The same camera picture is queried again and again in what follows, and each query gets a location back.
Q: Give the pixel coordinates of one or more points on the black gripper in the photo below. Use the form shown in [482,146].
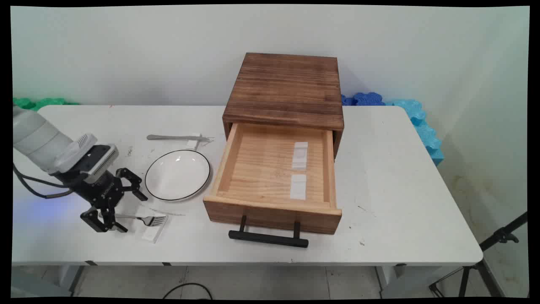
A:
[101,193]

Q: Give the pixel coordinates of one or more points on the silver table knife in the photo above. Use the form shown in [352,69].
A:
[168,137]

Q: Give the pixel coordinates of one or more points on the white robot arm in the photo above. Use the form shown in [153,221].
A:
[37,138]

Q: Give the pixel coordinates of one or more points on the silver fork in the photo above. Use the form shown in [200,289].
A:
[147,219]

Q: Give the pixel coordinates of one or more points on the white cutlery rest block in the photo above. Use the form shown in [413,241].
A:
[193,142]
[151,233]

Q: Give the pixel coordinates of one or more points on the white plate black rim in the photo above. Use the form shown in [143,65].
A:
[177,175]

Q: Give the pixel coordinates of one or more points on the white table leg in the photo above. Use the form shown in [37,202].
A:
[69,276]
[405,280]

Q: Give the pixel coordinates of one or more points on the green foam mat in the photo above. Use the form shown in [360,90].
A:
[46,102]

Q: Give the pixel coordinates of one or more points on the light wooden drawer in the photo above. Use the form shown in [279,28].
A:
[261,169]

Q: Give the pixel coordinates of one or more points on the white block in drawer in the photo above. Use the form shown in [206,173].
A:
[298,187]
[300,156]

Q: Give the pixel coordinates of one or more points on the dark wooden cabinet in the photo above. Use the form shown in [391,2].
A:
[287,88]

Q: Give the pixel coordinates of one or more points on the dark blue foam mat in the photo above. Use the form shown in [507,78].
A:
[367,99]

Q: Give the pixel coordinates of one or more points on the light blue foam mat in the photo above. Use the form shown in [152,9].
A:
[424,128]

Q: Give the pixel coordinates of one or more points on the black tripod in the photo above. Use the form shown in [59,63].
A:
[500,236]

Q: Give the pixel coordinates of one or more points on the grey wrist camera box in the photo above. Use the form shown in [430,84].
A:
[101,162]

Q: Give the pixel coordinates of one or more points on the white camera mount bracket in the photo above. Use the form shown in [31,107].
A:
[74,153]

